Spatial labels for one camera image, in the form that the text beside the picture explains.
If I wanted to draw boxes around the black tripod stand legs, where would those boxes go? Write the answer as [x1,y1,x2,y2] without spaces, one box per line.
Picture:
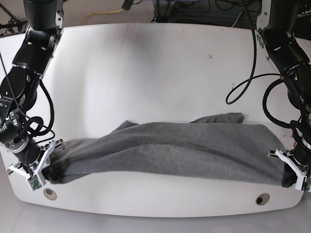
[0,4,28,37]

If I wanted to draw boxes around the right table cable grommet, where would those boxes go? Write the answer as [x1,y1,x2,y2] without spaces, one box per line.
[256,193,270,206]

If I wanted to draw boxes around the yellow cable on floor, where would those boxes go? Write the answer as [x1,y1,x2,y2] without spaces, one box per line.
[78,7,124,26]

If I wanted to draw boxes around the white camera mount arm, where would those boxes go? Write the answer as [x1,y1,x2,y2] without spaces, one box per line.
[7,139,65,191]
[267,149,311,192]

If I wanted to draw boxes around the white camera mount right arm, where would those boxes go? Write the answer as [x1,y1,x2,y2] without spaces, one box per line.
[7,139,65,191]

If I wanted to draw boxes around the left table cable grommet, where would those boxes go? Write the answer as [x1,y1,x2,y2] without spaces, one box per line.
[43,188,57,201]

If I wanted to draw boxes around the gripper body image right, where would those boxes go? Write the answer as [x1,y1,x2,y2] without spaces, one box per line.
[291,126,311,170]

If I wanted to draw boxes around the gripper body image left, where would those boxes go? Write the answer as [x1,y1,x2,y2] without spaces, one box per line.
[0,114,40,166]

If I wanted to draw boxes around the table cable grommet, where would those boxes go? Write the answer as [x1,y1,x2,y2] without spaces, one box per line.
[256,193,270,206]
[43,188,57,201]

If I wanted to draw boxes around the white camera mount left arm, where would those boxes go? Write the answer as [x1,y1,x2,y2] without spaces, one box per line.
[267,149,311,192]

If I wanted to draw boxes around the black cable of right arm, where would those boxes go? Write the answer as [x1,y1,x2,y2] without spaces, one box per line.
[21,80,55,141]

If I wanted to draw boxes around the grey T-shirt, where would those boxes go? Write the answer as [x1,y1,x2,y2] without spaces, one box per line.
[48,113,284,185]

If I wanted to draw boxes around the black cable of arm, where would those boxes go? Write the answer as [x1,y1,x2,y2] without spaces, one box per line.
[21,80,55,141]
[225,0,304,129]

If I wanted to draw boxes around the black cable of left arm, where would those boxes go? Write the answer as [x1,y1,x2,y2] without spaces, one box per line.
[225,0,304,129]

